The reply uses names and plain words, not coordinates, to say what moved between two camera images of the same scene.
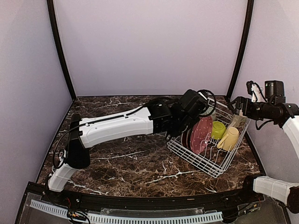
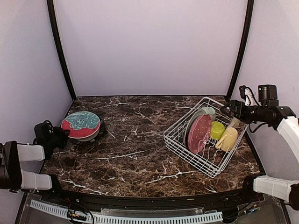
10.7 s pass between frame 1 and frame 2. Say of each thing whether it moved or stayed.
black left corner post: stayed
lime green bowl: stayed
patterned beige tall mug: stayed
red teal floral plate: moved
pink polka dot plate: stayed
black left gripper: moved
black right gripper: moved
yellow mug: stayed
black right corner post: stayed
